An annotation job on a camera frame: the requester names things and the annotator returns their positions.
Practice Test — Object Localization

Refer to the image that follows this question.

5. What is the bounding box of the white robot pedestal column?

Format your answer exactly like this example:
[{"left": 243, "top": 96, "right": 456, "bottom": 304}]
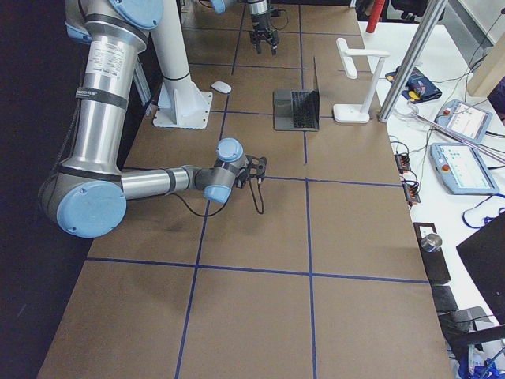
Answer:
[{"left": 151, "top": 1, "right": 213, "bottom": 129}]

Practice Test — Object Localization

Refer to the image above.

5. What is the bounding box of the red cylinder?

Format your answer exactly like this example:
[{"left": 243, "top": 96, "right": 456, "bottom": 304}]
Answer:
[{"left": 365, "top": 0, "right": 386, "bottom": 33}]

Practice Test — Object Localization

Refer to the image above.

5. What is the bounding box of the lower teach pendant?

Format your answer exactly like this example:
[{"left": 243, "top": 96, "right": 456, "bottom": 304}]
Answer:
[{"left": 429, "top": 143, "right": 499, "bottom": 195}]

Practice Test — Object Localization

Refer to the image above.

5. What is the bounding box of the white desk lamp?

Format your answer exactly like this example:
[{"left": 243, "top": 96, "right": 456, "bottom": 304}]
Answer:
[{"left": 332, "top": 37, "right": 391, "bottom": 126}]

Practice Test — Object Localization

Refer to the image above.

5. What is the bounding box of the black camera cable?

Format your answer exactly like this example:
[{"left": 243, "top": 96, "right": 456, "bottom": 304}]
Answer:
[{"left": 173, "top": 173, "right": 266, "bottom": 217}]

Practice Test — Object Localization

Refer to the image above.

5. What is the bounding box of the silver laptop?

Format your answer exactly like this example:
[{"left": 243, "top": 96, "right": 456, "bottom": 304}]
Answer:
[{"left": 273, "top": 57, "right": 320, "bottom": 132}]

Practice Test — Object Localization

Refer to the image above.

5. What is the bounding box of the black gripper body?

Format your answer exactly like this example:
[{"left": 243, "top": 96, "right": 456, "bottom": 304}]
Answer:
[{"left": 249, "top": 13, "right": 279, "bottom": 43}]

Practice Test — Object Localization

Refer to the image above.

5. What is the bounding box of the dark blue pouch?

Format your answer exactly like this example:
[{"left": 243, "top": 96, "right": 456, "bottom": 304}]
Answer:
[{"left": 401, "top": 67, "right": 442, "bottom": 104}]

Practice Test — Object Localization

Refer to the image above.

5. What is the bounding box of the aluminium frame post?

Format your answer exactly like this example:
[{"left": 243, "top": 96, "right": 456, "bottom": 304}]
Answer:
[{"left": 377, "top": 0, "right": 448, "bottom": 122}]

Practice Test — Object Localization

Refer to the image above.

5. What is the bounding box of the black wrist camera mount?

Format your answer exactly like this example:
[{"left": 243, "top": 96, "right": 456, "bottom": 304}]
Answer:
[{"left": 234, "top": 155, "right": 267, "bottom": 189}]

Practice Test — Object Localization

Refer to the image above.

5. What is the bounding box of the steel cup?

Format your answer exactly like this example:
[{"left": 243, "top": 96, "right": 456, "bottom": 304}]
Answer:
[{"left": 420, "top": 233, "right": 443, "bottom": 253}]

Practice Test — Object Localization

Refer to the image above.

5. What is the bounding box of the upper teach pendant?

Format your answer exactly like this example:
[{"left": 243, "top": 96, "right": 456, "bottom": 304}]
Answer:
[{"left": 435, "top": 99, "right": 492, "bottom": 144}]

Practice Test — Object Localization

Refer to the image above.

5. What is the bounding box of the white computer mouse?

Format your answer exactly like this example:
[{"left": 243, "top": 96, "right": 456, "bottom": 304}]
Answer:
[{"left": 211, "top": 81, "right": 232, "bottom": 95}]

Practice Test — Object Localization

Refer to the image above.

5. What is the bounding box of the teach pendant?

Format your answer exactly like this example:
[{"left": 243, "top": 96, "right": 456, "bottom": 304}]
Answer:
[
  {"left": 435, "top": 99, "right": 492, "bottom": 144},
  {"left": 429, "top": 143, "right": 499, "bottom": 195}
]

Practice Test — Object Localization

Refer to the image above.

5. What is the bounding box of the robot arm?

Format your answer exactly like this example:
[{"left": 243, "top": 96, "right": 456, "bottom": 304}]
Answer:
[
  {"left": 210, "top": 0, "right": 279, "bottom": 55},
  {"left": 40, "top": 1, "right": 250, "bottom": 238}
]

